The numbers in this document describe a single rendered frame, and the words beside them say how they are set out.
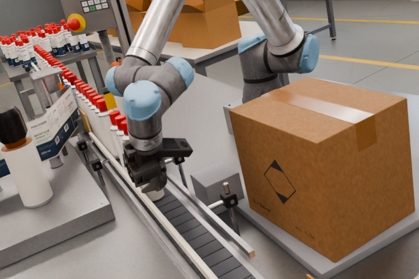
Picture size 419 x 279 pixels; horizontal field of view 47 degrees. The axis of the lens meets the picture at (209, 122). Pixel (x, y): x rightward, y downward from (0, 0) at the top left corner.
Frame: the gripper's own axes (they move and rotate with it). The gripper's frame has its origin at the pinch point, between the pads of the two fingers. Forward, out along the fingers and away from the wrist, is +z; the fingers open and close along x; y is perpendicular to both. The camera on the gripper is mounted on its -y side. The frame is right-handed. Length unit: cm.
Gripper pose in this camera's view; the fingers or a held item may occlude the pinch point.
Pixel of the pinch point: (158, 185)
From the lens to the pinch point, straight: 126.9
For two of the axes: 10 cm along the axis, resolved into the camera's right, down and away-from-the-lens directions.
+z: -0.3, 6.6, 7.5
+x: 4.9, 6.6, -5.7
